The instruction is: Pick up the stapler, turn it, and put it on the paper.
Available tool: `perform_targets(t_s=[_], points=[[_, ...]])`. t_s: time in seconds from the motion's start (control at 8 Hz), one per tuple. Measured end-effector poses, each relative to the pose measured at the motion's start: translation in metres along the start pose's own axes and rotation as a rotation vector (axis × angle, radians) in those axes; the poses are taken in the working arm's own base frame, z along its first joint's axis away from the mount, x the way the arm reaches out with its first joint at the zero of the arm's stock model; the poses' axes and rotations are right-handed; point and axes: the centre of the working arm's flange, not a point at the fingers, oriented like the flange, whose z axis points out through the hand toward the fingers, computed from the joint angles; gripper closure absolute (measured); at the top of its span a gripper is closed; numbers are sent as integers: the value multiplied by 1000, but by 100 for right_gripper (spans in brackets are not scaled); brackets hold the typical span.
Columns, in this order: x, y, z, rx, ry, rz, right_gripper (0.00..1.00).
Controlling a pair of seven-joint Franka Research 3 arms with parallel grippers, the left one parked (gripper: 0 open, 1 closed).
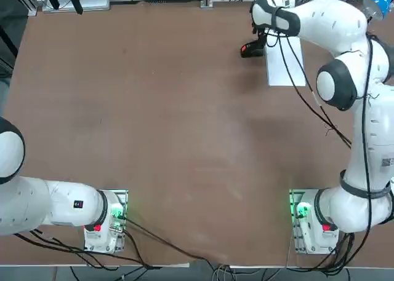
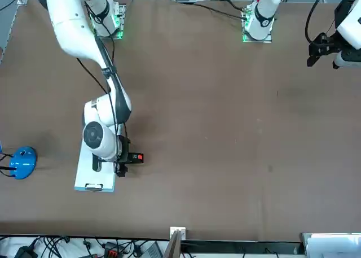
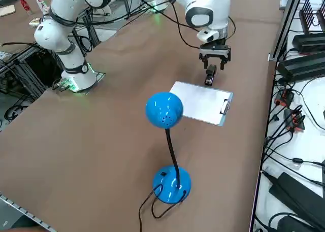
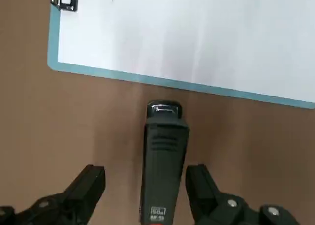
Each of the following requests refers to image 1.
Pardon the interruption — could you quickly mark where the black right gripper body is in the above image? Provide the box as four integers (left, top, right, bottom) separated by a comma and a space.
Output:
251, 18, 269, 38

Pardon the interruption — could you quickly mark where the black stapler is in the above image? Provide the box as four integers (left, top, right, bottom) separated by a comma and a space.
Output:
239, 38, 266, 59

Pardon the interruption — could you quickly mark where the white paper sheet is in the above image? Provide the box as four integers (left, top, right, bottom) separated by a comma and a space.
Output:
265, 36, 307, 86

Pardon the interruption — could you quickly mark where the clipboard with metal clip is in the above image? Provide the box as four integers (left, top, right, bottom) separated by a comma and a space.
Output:
264, 36, 307, 87

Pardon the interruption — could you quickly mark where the aluminium frame rail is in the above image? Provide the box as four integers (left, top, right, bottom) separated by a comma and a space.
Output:
7, 0, 38, 17

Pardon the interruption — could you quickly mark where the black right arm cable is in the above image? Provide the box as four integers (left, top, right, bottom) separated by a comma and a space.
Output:
264, 25, 376, 232

